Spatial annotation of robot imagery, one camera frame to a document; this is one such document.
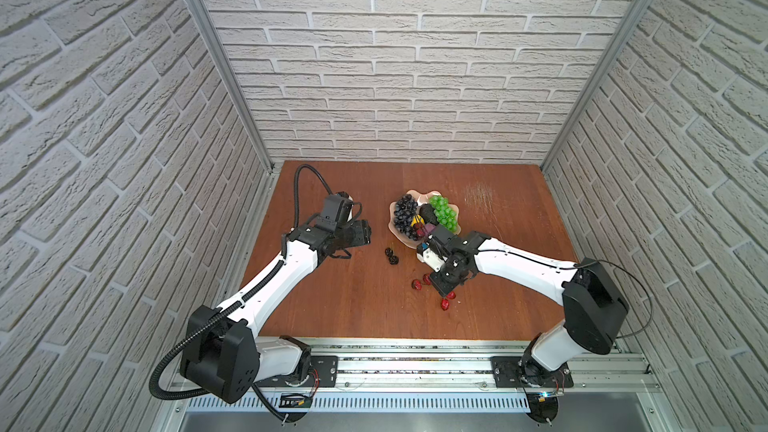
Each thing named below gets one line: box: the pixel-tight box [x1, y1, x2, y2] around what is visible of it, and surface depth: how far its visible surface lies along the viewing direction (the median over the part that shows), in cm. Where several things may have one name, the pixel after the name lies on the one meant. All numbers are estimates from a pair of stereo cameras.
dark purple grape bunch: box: [393, 194, 419, 241], surface depth 99 cm
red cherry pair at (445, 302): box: [441, 291, 456, 311], surface depth 83 cm
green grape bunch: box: [429, 195, 458, 232], surface depth 98 cm
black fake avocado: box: [419, 203, 439, 225], surface depth 100 cm
